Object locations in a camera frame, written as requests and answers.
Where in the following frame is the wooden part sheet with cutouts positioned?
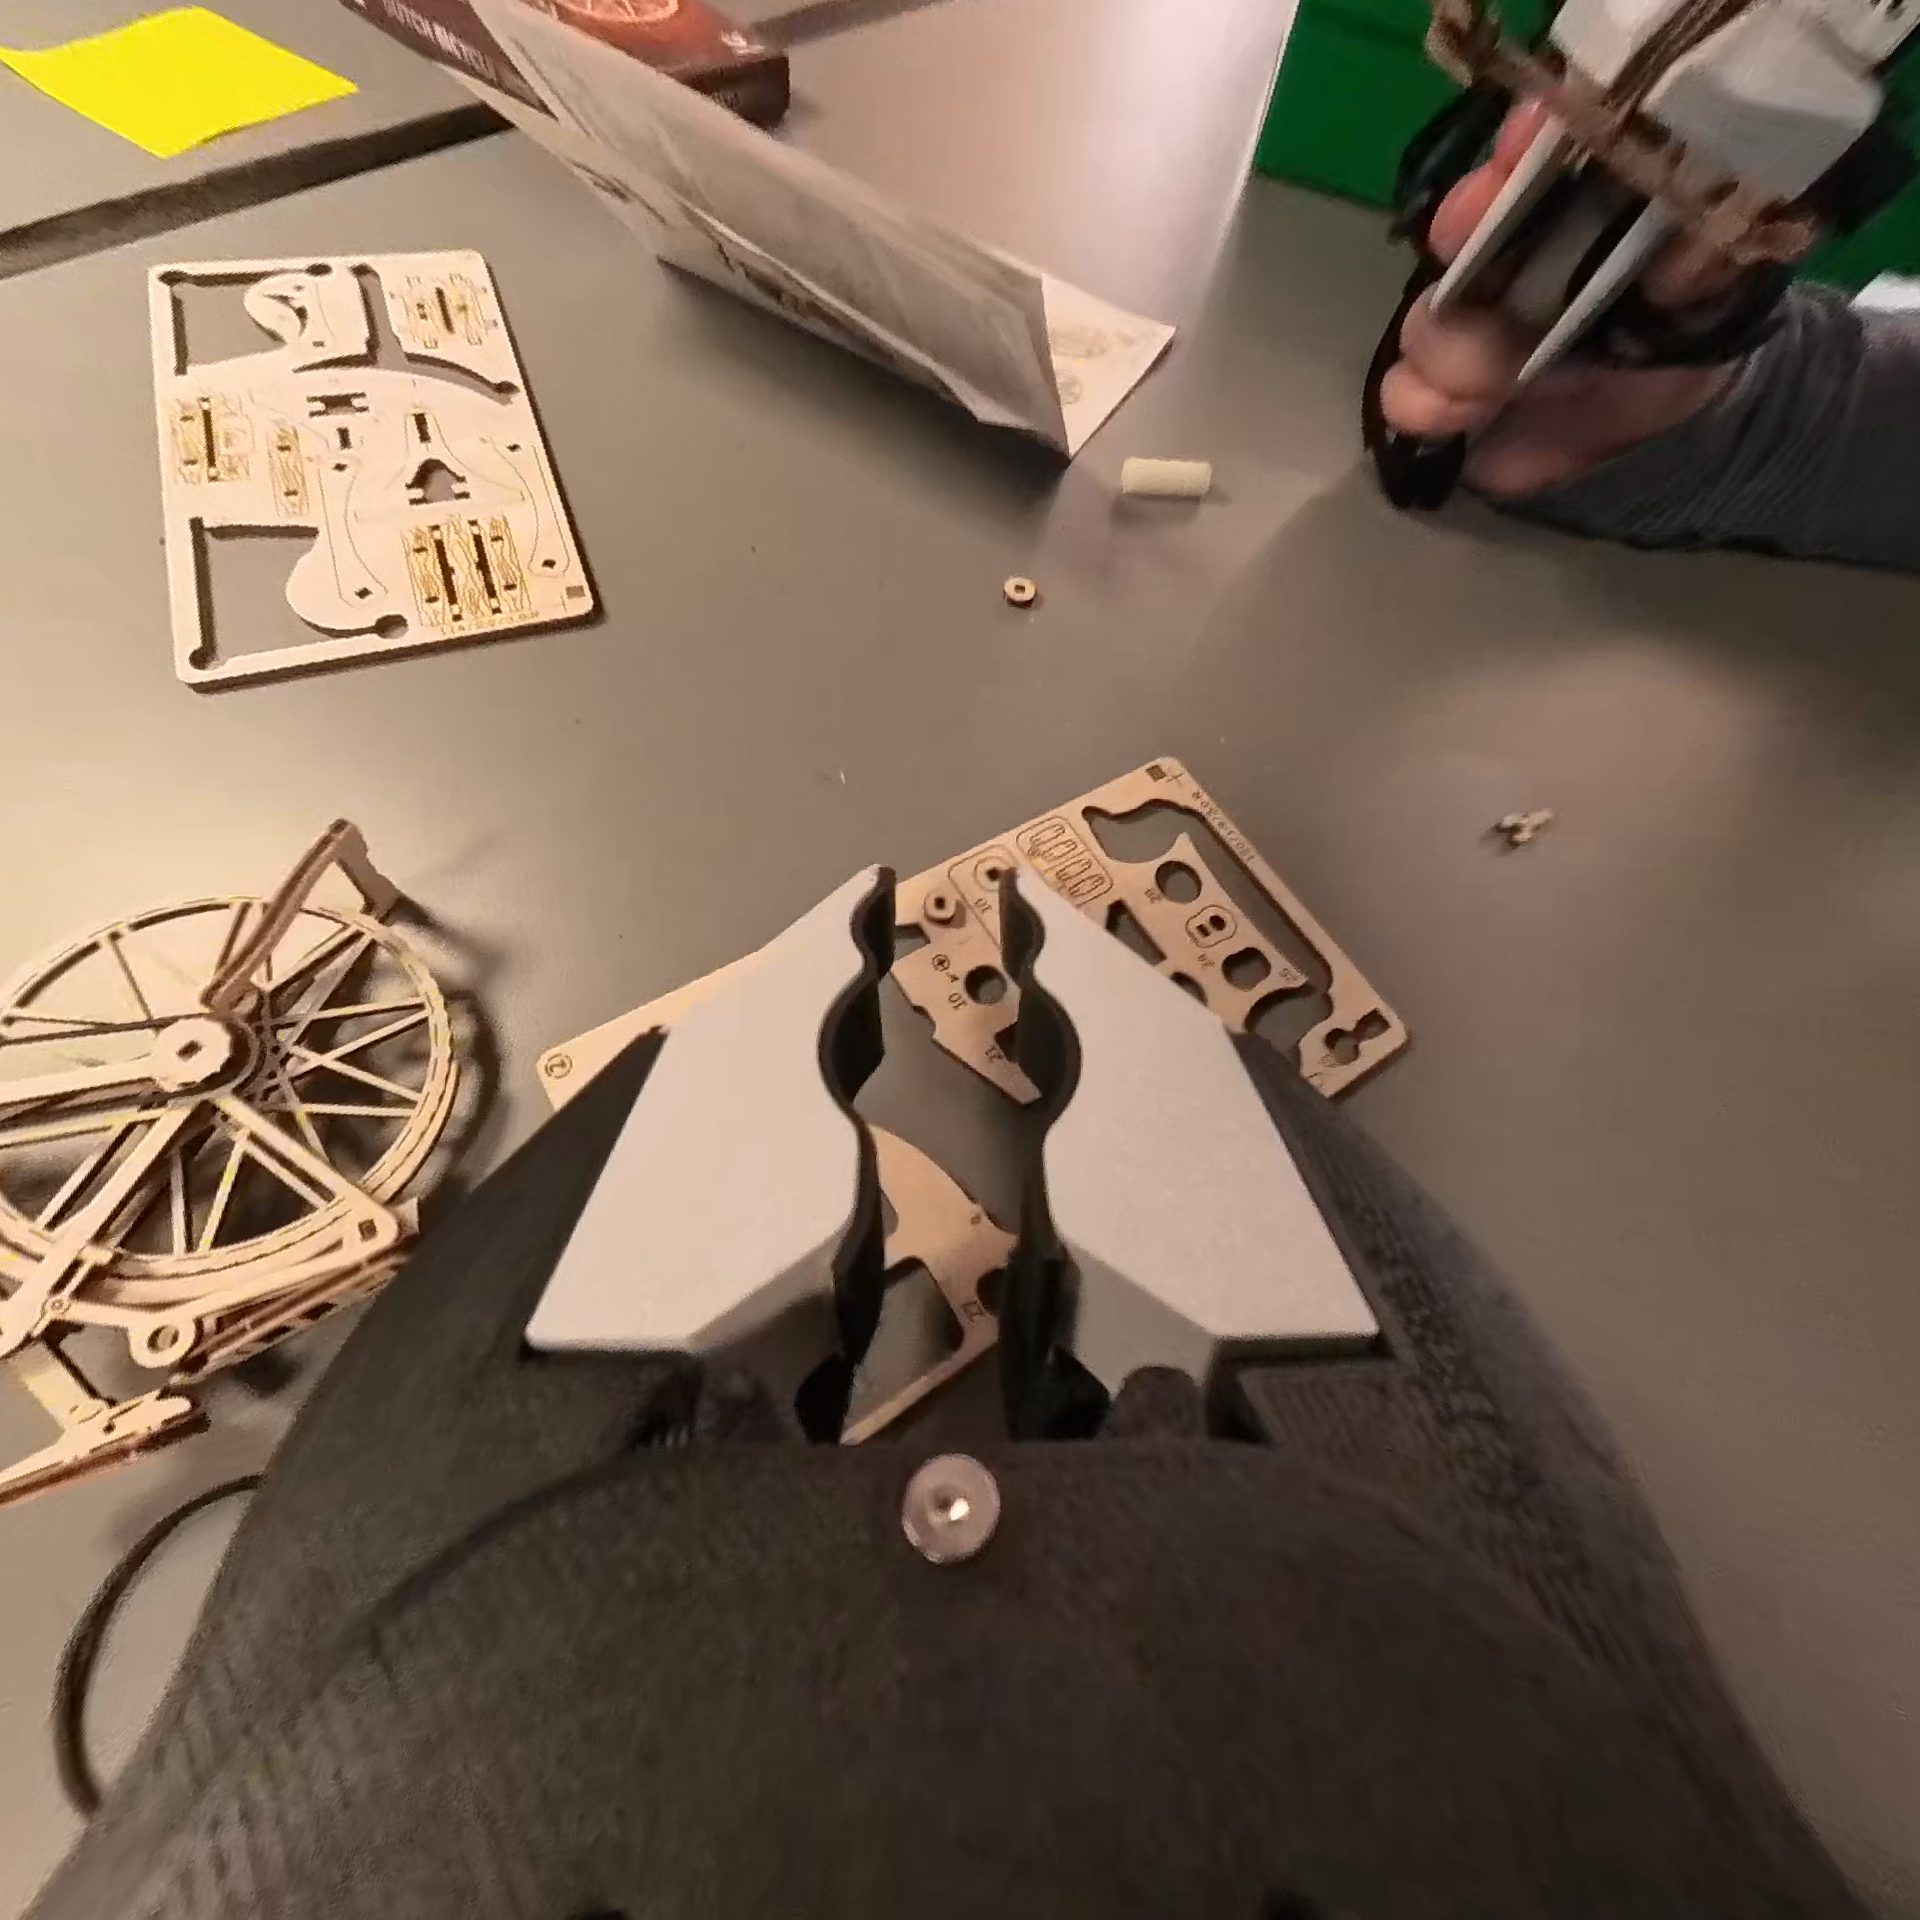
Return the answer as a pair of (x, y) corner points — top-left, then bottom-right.
(145, 246), (598, 692)

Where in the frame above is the black cable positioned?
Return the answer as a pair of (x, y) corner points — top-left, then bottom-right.
(53, 1469), (272, 1816)

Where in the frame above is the green plastic crate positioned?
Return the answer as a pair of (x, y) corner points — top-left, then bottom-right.
(1253, 0), (1920, 302)

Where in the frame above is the folded instruction paper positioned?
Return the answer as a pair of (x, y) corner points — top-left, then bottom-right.
(449, 0), (1180, 459)

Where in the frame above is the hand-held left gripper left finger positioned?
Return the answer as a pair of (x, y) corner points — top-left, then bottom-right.
(520, 863), (903, 1425)

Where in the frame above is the wooden wheel with frame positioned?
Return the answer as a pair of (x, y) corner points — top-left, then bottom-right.
(0, 816), (460, 1501)

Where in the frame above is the yellow sticky note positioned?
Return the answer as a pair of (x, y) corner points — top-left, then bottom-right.
(0, 6), (359, 156)

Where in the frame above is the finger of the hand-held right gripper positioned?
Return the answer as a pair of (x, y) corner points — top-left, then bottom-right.
(1545, 0), (1888, 174)

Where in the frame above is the dark red product box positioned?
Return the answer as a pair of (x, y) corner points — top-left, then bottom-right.
(343, 0), (792, 126)

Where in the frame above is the wooden part sheet with holes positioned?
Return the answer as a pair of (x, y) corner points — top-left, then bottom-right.
(537, 757), (1413, 1448)

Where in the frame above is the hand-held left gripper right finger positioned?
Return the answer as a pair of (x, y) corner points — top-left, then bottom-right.
(996, 867), (1382, 1425)

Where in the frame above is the person's right hand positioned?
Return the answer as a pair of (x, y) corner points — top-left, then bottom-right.
(1381, 95), (1788, 505)

